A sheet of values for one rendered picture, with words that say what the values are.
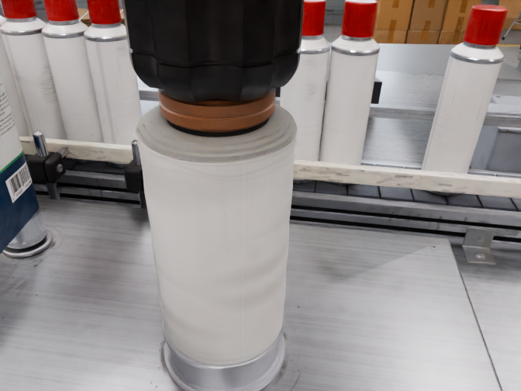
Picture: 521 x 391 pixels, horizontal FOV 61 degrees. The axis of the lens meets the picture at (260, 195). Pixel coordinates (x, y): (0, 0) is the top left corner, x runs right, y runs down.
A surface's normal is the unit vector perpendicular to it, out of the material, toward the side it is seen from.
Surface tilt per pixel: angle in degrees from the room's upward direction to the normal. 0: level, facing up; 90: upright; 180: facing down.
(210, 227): 92
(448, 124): 90
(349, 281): 0
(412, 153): 0
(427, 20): 92
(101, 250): 0
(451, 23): 91
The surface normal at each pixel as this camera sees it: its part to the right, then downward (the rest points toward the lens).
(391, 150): 0.02, -0.84
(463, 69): -0.66, 0.39
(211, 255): -0.03, 0.57
